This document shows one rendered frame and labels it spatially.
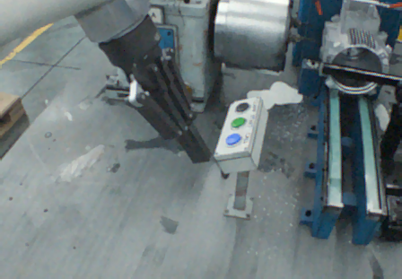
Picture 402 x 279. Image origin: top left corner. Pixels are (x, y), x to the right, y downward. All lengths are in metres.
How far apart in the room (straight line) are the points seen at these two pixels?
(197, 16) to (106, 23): 0.60
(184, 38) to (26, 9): 0.85
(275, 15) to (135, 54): 0.63
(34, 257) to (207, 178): 0.48
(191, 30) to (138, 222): 0.53
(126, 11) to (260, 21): 0.63
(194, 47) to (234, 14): 0.15
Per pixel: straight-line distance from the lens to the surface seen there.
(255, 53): 1.05
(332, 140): 0.98
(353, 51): 1.28
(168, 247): 0.88
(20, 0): 0.24
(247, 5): 1.05
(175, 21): 1.05
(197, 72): 1.11
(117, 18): 0.44
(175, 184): 0.98
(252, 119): 0.74
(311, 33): 1.26
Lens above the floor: 1.55
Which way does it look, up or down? 42 degrees down
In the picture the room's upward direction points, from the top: straight up
